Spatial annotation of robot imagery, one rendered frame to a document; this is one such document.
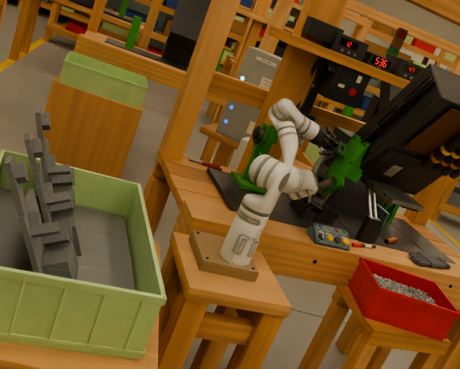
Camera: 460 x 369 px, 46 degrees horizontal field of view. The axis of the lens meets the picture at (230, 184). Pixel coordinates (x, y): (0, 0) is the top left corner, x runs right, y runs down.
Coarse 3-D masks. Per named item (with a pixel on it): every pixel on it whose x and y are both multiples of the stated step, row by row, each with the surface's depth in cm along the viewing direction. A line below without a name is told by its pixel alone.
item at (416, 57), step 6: (270, 6) 1156; (402, 48) 1230; (438, 48) 1241; (408, 54) 1237; (414, 54) 1239; (438, 54) 1246; (414, 60) 1244; (420, 60) 1246; (432, 60) 1250; (444, 66) 1259
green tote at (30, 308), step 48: (96, 192) 165; (144, 240) 140; (0, 288) 104; (48, 288) 107; (96, 288) 109; (144, 288) 128; (0, 336) 108; (48, 336) 111; (96, 336) 114; (144, 336) 117
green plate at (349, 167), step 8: (352, 144) 218; (360, 144) 214; (368, 144) 210; (352, 152) 215; (360, 152) 211; (336, 160) 221; (344, 160) 217; (352, 160) 213; (360, 160) 214; (328, 168) 223; (336, 168) 219; (344, 168) 215; (352, 168) 214; (328, 176) 221; (336, 176) 216; (344, 176) 213; (352, 176) 216; (360, 176) 217
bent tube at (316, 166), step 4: (340, 144) 218; (344, 144) 220; (336, 148) 219; (340, 148) 217; (344, 148) 219; (340, 152) 217; (344, 152) 218; (320, 156) 226; (324, 156) 224; (328, 156) 223; (332, 156) 222; (316, 160) 226; (320, 160) 225; (324, 160) 225; (316, 164) 225; (320, 164) 225; (312, 168) 226; (316, 168) 225; (316, 172) 225; (316, 176) 224; (308, 196) 219; (308, 200) 218
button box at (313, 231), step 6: (312, 228) 199; (318, 228) 198; (324, 228) 199; (330, 228) 200; (312, 234) 198; (318, 234) 196; (330, 234) 199; (336, 234) 200; (342, 234) 202; (312, 240) 197; (318, 240) 195; (324, 240) 196; (330, 246) 197; (336, 246) 198; (342, 246) 199; (348, 246) 200
